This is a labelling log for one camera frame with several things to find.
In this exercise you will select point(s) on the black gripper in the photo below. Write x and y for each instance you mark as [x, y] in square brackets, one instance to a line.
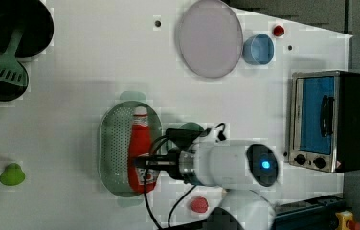
[182, 140]

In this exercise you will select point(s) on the red plush ketchup bottle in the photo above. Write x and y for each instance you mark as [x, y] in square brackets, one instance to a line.
[140, 141]

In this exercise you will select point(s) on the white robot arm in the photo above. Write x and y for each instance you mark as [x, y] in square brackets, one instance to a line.
[247, 171]

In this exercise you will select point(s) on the green oval strainer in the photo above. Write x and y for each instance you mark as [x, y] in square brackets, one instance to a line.
[114, 138]

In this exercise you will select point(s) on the green cup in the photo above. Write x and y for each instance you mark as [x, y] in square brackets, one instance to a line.
[192, 126]

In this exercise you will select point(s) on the red toy strawberry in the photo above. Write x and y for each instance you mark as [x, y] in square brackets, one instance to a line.
[199, 205]

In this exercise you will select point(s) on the round grey plate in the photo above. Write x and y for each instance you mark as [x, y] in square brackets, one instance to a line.
[210, 38]

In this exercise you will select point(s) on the green toy pear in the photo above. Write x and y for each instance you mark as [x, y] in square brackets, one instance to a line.
[12, 175]

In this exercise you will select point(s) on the blue cup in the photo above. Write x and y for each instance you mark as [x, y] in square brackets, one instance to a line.
[258, 49]

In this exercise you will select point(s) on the green slotted spatula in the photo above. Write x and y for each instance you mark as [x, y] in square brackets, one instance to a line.
[8, 61]

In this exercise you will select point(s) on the red toy tomato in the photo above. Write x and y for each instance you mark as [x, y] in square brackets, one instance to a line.
[278, 31]

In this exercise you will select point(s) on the silver toaster oven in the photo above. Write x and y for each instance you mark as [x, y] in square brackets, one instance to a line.
[325, 121]

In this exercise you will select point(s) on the yellow red emergency button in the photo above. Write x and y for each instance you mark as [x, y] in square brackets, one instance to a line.
[346, 221]

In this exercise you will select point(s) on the black frying pan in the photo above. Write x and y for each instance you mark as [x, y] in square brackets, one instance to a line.
[35, 21]

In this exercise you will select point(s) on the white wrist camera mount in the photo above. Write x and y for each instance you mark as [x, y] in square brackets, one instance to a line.
[214, 133]

